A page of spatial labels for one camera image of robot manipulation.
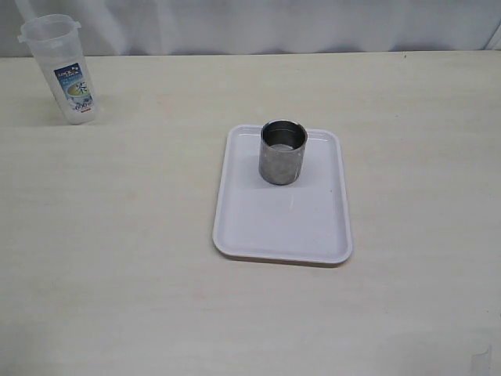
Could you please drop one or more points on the stainless steel cup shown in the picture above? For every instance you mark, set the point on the stainless steel cup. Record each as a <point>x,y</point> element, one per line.
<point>282,150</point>

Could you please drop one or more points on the clear plastic water pitcher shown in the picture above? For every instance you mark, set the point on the clear plastic water pitcher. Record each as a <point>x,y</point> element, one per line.
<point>55,44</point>

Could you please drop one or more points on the white plastic tray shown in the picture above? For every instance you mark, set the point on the white plastic tray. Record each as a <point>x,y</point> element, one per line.
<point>306,221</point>

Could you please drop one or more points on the white backdrop curtain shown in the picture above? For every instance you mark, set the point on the white backdrop curtain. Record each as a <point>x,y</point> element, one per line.
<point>110,28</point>

